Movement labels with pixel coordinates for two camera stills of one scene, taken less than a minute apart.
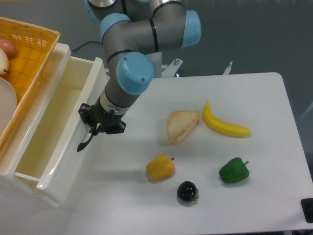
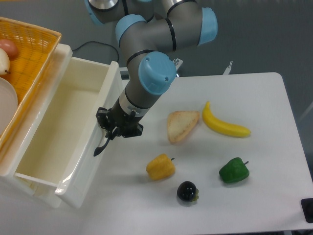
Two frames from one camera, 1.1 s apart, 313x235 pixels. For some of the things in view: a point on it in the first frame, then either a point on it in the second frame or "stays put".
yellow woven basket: (35, 45) stays put
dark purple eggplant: (188, 191) stays put
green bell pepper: (234, 171) stays put
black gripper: (90, 115) to (124, 123)
